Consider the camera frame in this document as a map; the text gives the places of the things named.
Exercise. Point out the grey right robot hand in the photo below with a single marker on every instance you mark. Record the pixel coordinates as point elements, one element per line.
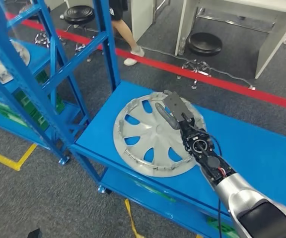
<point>168,115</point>

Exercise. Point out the silver hubcap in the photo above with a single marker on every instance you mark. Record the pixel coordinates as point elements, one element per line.
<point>155,138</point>
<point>22,54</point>

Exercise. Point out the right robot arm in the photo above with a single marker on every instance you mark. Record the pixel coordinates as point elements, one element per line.
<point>244,193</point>

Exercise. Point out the blue metal workbench rack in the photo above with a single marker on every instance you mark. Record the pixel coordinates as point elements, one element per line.
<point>232,148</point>

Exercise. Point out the blue metal shelf rack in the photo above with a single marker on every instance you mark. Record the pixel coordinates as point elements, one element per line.
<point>39,59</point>

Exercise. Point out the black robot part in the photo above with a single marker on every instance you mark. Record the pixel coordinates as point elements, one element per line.
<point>35,234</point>

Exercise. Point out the clear plastic bottle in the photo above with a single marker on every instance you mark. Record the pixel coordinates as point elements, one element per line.
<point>181,47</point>

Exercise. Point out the black round stool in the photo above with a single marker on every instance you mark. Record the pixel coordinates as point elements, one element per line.
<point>205,44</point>
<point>79,14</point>
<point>42,38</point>

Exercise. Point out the red floor tape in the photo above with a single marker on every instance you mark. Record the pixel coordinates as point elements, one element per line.
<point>232,86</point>

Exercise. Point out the white desk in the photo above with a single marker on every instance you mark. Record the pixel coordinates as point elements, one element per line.
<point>274,39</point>
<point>143,19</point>

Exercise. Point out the person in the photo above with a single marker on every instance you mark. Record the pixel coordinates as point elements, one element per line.
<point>126,29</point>

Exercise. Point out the yellow floor tape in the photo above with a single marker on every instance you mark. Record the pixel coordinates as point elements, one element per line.
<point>4,160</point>
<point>131,216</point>

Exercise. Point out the white power strip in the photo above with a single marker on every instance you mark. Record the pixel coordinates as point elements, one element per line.
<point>252,87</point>

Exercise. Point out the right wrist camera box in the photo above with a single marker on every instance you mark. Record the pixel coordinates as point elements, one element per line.
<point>176,105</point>

